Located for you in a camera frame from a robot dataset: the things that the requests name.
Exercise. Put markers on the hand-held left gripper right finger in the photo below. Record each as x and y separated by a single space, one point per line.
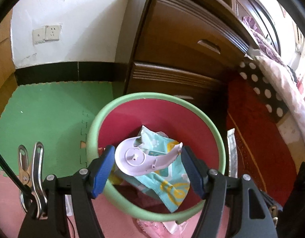
193 176

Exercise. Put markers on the black garment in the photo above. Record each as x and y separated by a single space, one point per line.
291 73

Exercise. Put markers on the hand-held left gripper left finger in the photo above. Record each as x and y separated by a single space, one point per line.
104 171

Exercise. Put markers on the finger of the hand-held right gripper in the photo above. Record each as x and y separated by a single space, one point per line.
273 200

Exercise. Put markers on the red bucket with green rim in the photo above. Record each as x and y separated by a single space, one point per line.
155 114

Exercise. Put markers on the dark brown wooden nightstand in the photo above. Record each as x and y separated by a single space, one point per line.
179 42

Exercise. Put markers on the green foam floor mat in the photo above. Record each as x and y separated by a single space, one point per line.
43 114

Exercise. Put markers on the white single-port wall outlet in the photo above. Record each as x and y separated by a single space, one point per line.
39 36

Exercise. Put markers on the metal clip on left gripper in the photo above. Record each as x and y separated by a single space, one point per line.
39 178

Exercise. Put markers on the purple floral cloth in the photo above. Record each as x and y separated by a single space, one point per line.
261 39

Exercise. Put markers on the silver foil wrapper strip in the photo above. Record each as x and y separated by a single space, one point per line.
232 153

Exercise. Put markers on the dark wooden headboard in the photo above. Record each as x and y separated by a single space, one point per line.
238 3

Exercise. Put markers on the white five-hole wall socket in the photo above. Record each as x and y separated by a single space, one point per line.
52 32

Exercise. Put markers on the white plastic dispenser cover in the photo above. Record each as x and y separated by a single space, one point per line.
132 163

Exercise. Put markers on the black polka-dot blanket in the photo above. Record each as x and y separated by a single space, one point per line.
264 89

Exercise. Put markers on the pink floral quilt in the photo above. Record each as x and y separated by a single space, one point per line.
286 86

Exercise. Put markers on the red bed cover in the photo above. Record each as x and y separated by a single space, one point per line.
254 129

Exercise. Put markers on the pink foam floor mat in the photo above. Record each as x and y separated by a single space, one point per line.
6 198

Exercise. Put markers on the wooden wardrobe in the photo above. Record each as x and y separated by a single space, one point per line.
2 62

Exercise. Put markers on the teal printed wrapper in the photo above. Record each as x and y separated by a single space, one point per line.
167 188

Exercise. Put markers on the pink plastic bag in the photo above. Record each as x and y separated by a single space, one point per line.
162 230

